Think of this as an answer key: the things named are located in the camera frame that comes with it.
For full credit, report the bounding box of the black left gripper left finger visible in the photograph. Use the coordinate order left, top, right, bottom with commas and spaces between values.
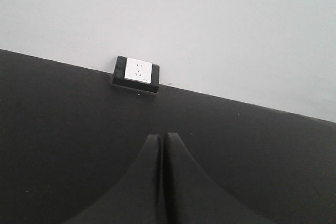
66, 134, 162, 223

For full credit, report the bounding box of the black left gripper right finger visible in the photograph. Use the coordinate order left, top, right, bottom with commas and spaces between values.
163, 133, 270, 223

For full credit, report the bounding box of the white socket in black box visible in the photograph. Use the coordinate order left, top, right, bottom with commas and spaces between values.
111, 56, 160, 93

